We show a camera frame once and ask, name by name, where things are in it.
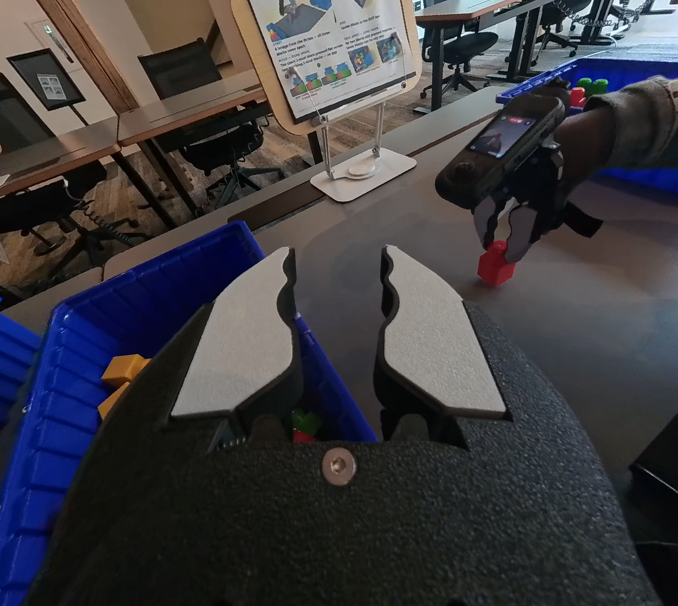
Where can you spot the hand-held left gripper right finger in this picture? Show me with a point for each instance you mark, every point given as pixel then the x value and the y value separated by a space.
pixel 439 346

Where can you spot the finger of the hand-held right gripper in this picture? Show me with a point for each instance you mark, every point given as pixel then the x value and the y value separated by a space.
pixel 487 224
pixel 522 235

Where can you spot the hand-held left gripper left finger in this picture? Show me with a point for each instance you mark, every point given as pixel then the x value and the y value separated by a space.
pixel 233 346

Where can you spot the red mega block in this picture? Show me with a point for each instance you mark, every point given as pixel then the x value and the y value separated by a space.
pixel 495 267
pixel 577 98
pixel 302 437

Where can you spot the blue plastic bin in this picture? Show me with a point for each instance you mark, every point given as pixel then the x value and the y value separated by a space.
pixel 79 351
pixel 13 362
pixel 625 68

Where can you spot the person's right forearm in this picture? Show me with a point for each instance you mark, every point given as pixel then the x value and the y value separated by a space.
pixel 641 124

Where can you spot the green mega block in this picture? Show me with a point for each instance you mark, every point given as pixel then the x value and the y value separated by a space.
pixel 583 83
pixel 306 420
pixel 598 87

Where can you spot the orange mega block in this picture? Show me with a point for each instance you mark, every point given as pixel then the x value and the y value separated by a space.
pixel 124 370
pixel 110 402

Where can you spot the person's right hand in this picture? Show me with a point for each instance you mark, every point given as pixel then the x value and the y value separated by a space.
pixel 585 150

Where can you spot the white metal board stand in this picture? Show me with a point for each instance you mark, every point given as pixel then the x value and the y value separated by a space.
pixel 365 174

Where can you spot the printed instruction sheet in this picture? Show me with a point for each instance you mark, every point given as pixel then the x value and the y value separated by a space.
pixel 323 18

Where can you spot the grey office desk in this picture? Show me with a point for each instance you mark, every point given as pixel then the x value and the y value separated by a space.
pixel 53 145
pixel 190 105

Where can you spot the black box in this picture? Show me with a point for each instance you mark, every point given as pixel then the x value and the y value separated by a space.
pixel 659 457

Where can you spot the wooden display board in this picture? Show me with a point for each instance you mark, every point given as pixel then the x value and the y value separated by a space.
pixel 254 34

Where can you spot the black framed sign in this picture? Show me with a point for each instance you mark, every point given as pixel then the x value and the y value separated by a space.
pixel 45 79

